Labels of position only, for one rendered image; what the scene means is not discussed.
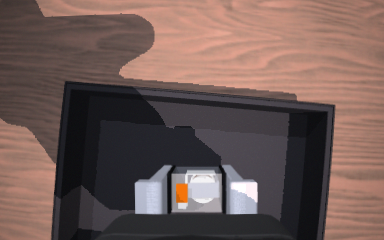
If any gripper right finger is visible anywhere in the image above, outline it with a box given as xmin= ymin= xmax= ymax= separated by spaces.
xmin=219 ymin=165 xmax=257 ymax=214

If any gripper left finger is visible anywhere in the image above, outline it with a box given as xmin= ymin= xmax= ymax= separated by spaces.
xmin=135 ymin=165 xmax=176 ymax=214

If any black open tray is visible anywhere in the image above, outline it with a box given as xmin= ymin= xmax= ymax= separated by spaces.
xmin=51 ymin=81 xmax=335 ymax=240

